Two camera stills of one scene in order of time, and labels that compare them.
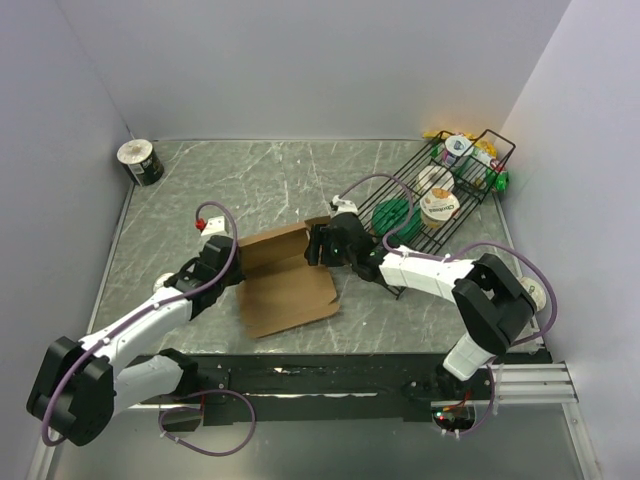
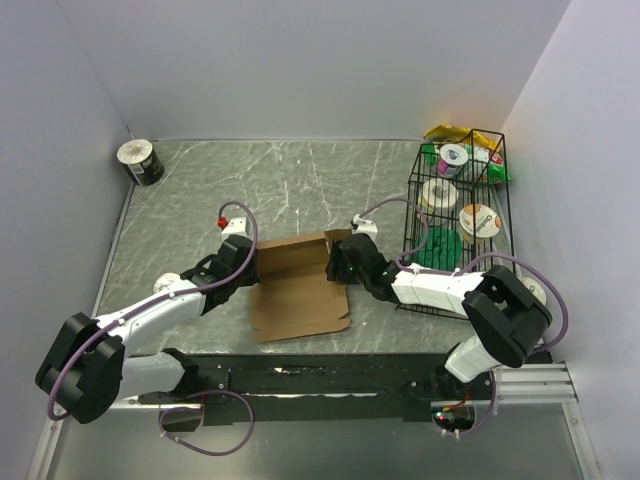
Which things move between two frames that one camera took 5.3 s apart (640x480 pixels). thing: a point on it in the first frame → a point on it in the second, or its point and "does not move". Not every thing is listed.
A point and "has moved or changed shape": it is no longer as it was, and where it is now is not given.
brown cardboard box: (280, 286) has moved or changed shape
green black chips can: (141, 161) does not move
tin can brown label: (159, 281) does not move
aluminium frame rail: (533, 383) does not move
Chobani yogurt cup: (438, 206) → (479, 221)
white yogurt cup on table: (535, 291) does not move
